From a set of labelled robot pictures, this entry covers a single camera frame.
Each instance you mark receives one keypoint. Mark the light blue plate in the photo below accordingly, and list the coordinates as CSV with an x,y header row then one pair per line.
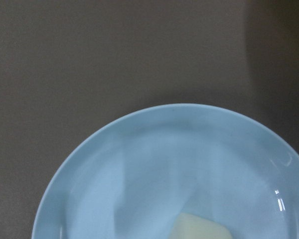
x,y
134,176

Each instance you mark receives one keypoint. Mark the white steamed bun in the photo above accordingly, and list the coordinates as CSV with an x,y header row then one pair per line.
x,y
188,226

